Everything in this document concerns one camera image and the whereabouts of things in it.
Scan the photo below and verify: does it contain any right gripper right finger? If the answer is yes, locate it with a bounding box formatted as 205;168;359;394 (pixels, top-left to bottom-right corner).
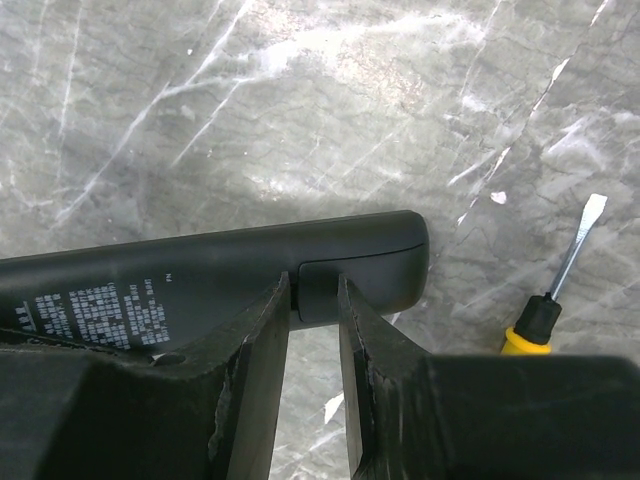
338;278;639;479

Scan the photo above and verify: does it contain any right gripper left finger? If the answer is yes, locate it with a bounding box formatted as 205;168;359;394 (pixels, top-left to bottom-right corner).
1;276;291;479

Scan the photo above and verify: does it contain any black remote control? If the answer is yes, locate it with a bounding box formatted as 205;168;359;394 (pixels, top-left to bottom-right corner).
1;210;429;355

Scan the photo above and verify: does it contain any yellow handled screwdriver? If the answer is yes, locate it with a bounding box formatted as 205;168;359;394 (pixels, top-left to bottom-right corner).
501;193;608;355

